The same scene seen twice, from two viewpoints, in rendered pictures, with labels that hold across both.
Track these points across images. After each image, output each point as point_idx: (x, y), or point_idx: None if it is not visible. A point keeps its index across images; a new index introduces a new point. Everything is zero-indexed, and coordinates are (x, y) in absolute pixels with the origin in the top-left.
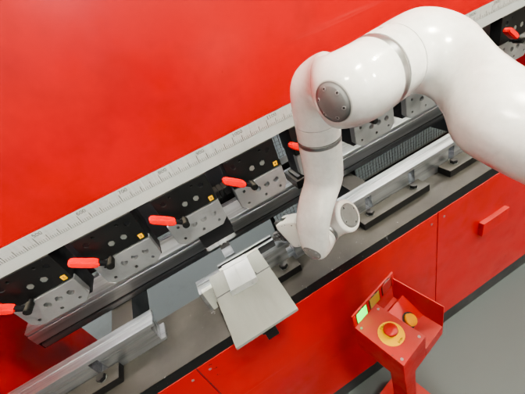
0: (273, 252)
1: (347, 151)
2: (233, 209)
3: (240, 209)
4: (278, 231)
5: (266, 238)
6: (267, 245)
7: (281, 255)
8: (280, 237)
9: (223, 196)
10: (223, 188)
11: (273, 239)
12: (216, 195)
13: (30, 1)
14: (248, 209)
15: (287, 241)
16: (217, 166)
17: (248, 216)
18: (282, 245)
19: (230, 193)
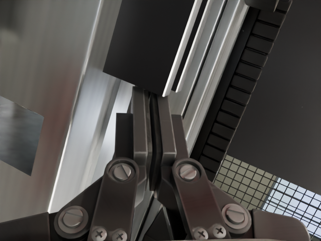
0: (78, 12)
1: None
2: (232, 32)
3: (224, 50)
4: (216, 199)
5: (189, 59)
6: (162, 30)
7: (5, 46)
8: (145, 164)
9: (249, 40)
10: (267, 58)
11: (148, 94)
12: (268, 28)
13: None
14: (211, 68)
15: (82, 201)
16: (280, 81)
17: (196, 52)
18: (72, 115)
19: (236, 59)
